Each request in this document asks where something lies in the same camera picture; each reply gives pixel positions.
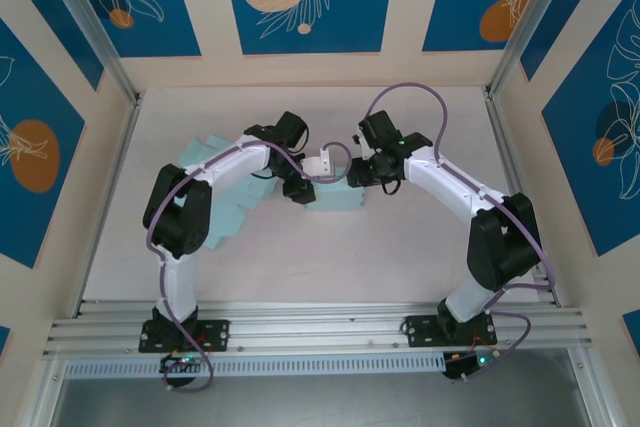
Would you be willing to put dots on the light blue paper box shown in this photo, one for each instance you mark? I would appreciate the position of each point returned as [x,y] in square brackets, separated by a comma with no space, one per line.
[335,197]
[197,154]

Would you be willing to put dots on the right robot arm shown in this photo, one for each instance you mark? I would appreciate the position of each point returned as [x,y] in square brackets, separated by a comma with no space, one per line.
[500,247]

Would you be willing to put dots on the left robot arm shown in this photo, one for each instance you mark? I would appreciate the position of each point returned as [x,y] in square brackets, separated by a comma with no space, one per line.
[180,217]

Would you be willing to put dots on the blue poster large cream circle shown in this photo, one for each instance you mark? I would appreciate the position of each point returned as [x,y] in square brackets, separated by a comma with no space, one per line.
[350,22]

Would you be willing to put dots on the blue poster orange circle fern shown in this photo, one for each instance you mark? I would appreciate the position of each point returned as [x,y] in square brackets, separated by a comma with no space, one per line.
[450,7]

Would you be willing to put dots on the blue poster small orange dot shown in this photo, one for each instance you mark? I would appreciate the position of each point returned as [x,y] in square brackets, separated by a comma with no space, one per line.
[165,22]

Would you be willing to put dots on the blue poster dark circle flower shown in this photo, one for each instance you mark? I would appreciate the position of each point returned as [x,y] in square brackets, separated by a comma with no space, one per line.
[575,172]

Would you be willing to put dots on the grey metal sheet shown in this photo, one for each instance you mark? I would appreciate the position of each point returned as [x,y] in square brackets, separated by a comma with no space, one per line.
[320,404]

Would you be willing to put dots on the blue poster orange oval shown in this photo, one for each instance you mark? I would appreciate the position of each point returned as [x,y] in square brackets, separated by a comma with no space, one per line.
[30,227]

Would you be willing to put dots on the blue poster strip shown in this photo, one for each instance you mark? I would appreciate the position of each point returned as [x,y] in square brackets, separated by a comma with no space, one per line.
[4,342]
[634,329]

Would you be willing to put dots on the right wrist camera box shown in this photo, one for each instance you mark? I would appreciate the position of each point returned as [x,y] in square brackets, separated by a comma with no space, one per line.
[366,147]

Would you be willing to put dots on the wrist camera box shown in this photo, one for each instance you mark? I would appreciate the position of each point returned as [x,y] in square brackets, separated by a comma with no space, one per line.
[366,147]
[317,164]

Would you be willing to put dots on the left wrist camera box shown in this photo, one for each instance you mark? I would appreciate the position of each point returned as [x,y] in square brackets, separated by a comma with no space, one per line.
[317,164]

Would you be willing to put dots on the aluminium table side rail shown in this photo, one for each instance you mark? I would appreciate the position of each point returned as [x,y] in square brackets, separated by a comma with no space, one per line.
[501,137]
[122,157]

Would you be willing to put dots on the aluminium mounting rail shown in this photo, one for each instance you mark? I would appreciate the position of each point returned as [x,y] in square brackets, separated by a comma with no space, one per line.
[310,327]

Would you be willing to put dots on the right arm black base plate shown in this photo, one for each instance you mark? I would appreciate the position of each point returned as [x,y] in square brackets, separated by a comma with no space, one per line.
[422,329]

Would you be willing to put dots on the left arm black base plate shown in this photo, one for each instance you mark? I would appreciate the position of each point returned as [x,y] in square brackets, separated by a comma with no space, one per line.
[217,334]

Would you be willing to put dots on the aluminium frame post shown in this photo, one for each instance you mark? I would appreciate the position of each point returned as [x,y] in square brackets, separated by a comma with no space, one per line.
[85,12]
[530,12]

